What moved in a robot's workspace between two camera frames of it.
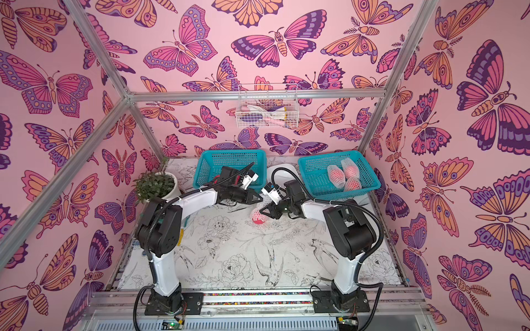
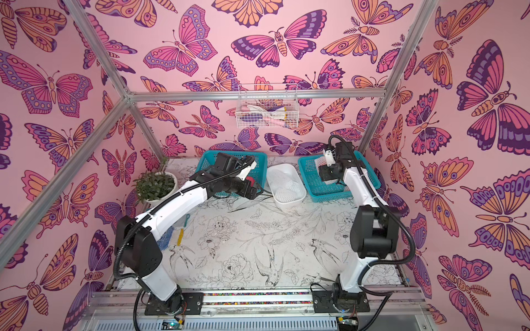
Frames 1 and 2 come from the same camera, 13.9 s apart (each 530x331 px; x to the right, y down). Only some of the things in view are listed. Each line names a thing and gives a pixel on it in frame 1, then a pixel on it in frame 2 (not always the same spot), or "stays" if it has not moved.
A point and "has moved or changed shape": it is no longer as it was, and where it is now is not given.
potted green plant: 159,185 stays
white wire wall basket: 267,105 stays
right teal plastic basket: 335,175 stays
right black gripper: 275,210 → 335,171
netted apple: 258,218 has moved or changed shape
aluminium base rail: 392,309 stays
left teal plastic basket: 210,162 stays
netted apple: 336,176 has moved or changed shape
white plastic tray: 281,176 stays
